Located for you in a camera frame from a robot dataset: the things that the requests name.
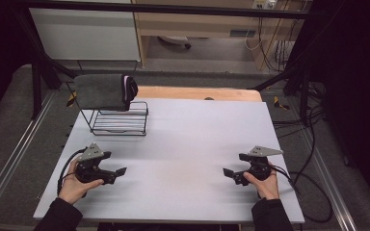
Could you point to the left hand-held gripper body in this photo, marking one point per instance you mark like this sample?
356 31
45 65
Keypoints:
91 171

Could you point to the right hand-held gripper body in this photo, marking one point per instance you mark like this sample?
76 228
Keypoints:
259 168

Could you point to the grey towel with black trim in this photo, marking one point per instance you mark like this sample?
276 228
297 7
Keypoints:
101 91

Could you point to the person's right hand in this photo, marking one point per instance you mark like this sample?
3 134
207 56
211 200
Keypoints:
268 187

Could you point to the person's left hand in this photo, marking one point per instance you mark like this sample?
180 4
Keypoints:
74 189

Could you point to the yellow black tape mark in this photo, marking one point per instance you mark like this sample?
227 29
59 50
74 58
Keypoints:
72 98
280 103

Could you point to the wooden table board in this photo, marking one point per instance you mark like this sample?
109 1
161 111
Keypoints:
199 93

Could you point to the black metal stand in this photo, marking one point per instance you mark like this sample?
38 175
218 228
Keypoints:
303 93
37 89

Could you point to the white cabinet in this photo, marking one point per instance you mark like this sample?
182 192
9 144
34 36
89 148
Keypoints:
83 35

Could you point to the office chair base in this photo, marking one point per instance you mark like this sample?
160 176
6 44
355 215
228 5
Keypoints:
175 40

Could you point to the light wooden desk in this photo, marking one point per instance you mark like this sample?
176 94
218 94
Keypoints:
199 24

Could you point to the white power strip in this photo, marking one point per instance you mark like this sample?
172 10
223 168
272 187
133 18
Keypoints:
264 4

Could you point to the aluminium floor rail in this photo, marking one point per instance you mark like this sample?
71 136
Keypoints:
16 150
329 179

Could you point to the black metal frame bar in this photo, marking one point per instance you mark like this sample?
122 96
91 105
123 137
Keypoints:
173 9

